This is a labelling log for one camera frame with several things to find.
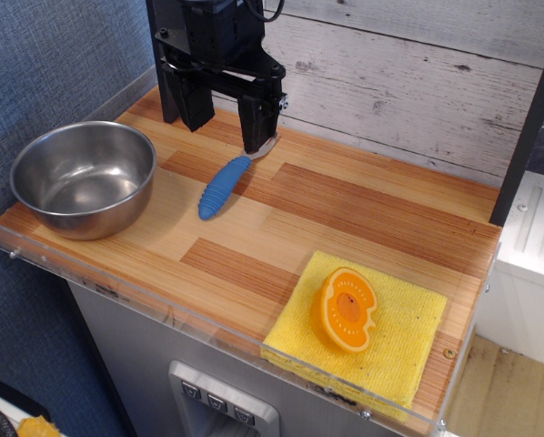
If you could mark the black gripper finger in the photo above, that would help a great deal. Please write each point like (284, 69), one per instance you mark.
(192, 98)
(259, 109)

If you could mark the stainless steel bowl pot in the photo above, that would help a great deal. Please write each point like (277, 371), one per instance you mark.
(87, 180)

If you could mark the blue handled metal fork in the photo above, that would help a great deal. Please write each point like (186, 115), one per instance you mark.
(222, 185)

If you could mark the yellow folded cloth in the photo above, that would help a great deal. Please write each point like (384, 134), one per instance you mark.
(386, 376)

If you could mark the clear acrylic edge guard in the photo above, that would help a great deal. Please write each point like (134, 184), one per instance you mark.
(244, 319)

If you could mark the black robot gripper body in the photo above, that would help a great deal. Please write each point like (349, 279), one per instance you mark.
(220, 48)

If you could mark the black and white object corner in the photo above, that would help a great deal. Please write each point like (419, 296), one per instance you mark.
(16, 407)

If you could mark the black vertical post right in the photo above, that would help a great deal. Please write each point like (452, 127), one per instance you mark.
(520, 157)

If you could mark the silver toy fridge cabinet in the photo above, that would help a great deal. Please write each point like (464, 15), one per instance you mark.
(176, 378)

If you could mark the white ribbed side cabinet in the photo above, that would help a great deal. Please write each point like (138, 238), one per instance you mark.
(510, 311)

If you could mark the yellow object bottom left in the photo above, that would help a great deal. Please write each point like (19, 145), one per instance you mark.
(37, 427)

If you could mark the orange plastic half toy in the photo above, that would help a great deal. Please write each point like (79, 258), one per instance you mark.
(342, 310)

